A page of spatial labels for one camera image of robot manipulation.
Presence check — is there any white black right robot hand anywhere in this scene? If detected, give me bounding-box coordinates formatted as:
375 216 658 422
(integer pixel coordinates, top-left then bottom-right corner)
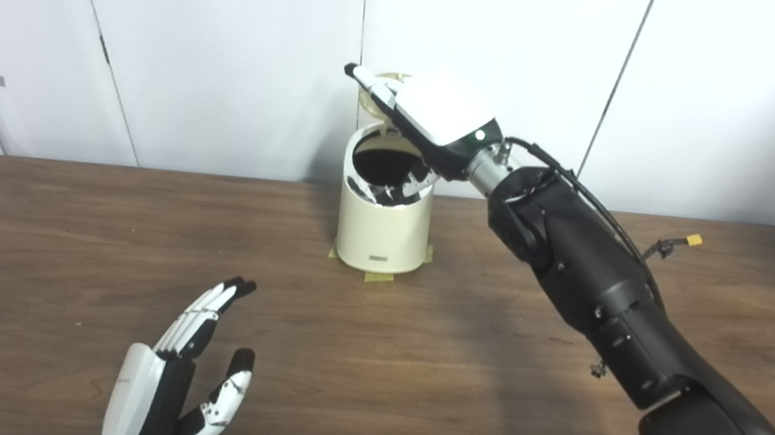
329 62 511 216

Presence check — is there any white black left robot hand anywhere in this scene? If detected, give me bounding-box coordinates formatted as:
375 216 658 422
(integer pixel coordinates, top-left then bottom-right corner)
101 263 265 435

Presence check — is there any cable with yellow connector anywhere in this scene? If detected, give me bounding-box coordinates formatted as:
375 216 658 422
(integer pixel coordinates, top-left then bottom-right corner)
642 229 704 267

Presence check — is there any cream round bin lid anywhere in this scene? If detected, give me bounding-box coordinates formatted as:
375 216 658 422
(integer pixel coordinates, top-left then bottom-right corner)
357 69 412 129

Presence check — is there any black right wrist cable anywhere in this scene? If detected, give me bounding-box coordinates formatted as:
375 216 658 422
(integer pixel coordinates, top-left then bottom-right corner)
487 137 683 308

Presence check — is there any cream-colored bin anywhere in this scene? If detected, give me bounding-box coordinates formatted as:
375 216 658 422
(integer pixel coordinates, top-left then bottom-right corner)
331 118 442 278

